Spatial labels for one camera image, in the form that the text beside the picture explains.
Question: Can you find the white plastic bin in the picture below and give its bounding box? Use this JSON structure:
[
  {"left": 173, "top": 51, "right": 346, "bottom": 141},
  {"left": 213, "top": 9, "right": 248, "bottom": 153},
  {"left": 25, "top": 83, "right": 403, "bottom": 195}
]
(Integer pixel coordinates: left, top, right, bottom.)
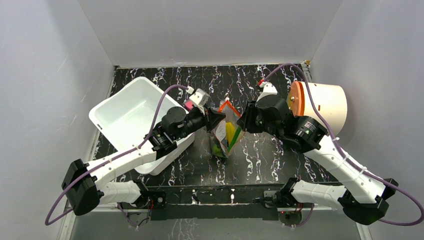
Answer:
[{"left": 88, "top": 77, "right": 195, "bottom": 176}]

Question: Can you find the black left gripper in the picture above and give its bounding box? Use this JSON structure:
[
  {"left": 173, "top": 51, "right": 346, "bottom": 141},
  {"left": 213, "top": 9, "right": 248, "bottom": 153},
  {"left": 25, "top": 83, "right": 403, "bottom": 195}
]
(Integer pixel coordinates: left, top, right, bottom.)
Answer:
[{"left": 174, "top": 105, "right": 226, "bottom": 143}]

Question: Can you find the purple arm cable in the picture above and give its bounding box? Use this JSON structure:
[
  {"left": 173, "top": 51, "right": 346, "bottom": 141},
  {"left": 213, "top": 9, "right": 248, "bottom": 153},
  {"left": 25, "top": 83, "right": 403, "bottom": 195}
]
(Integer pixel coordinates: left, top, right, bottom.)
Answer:
[
  {"left": 44, "top": 84, "right": 193, "bottom": 227},
  {"left": 261, "top": 63, "right": 424, "bottom": 227}
]

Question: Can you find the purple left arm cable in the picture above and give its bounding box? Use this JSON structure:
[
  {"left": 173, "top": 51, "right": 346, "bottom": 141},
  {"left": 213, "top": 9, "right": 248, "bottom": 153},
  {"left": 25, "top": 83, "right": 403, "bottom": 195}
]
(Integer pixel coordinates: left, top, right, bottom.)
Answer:
[{"left": 44, "top": 84, "right": 193, "bottom": 227}]

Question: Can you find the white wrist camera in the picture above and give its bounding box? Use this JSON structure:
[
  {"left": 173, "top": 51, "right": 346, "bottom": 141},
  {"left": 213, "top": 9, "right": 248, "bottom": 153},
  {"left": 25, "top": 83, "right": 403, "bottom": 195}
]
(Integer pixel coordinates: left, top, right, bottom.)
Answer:
[
  {"left": 256, "top": 79, "right": 278, "bottom": 102},
  {"left": 186, "top": 86, "right": 210, "bottom": 115}
]

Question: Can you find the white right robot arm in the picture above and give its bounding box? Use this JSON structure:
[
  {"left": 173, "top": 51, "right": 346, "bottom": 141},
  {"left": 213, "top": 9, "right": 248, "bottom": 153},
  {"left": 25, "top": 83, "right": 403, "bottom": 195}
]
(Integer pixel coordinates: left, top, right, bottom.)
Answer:
[{"left": 237, "top": 94, "right": 395, "bottom": 225}]

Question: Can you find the green chili pepper toy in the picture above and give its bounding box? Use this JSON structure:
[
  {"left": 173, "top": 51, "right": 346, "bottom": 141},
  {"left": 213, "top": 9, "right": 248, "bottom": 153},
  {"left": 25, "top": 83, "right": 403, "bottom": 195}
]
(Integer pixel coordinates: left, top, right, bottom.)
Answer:
[{"left": 228, "top": 126, "right": 242, "bottom": 151}]

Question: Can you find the yellow starfruit toy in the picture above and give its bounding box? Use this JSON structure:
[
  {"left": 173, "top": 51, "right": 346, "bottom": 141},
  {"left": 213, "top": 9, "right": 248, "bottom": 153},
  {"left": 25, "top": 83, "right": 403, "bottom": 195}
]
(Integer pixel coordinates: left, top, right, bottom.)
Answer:
[{"left": 225, "top": 122, "right": 236, "bottom": 144}]

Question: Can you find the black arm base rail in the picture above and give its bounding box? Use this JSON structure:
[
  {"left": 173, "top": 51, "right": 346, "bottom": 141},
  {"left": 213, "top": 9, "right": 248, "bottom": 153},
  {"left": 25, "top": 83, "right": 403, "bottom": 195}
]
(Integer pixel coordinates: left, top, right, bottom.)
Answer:
[{"left": 66, "top": 180, "right": 335, "bottom": 222}]

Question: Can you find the green pear toy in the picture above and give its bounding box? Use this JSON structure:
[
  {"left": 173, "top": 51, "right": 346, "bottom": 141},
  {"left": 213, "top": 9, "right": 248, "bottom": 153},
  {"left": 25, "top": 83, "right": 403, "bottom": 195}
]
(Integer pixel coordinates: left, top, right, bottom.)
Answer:
[{"left": 211, "top": 144, "right": 227, "bottom": 158}]

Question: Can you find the small pink cube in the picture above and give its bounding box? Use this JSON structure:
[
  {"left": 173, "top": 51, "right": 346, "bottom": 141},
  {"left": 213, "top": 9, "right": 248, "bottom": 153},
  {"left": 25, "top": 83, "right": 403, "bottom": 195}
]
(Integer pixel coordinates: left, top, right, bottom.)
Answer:
[{"left": 183, "top": 100, "right": 194, "bottom": 112}]

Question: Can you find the clear orange zip bag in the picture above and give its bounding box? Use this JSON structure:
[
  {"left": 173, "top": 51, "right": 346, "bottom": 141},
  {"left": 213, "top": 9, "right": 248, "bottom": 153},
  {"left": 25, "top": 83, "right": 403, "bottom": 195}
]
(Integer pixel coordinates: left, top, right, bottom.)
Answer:
[{"left": 210, "top": 97, "right": 245, "bottom": 159}]

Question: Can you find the white orange cylinder container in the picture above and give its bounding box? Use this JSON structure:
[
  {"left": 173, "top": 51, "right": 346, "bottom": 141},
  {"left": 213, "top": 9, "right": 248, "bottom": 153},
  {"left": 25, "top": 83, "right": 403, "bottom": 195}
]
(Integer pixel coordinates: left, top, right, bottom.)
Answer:
[{"left": 287, "top": 81, "right": 348, "bottom": 135}]

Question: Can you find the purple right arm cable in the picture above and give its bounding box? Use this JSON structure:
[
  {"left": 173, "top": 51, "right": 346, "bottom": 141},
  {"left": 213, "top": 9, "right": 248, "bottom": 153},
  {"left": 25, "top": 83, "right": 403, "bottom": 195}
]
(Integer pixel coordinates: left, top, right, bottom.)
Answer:
[{"left": 261, "top": 63, "right": 424, "bottom": 227}]

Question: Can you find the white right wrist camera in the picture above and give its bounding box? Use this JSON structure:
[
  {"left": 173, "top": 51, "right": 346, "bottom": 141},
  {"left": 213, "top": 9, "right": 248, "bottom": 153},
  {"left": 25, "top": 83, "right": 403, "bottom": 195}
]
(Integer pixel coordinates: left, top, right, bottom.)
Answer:
[{"left": 256, "top": 79, "right": 278, "bottom": 102}]

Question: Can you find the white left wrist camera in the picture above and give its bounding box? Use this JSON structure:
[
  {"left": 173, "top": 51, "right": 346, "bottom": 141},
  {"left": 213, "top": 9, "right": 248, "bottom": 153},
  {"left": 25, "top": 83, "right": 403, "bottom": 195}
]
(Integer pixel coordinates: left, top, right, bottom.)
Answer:
[{"left": 186, "top": 86, "right": 210, "bottom": 115}]

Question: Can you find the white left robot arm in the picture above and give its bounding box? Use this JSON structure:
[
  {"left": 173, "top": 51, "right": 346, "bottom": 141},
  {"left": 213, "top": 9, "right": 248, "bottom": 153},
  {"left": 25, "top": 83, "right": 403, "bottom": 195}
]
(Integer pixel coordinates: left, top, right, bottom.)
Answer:
[{"left": 61, "top": 106, "right": 225, "bottom": 216}]

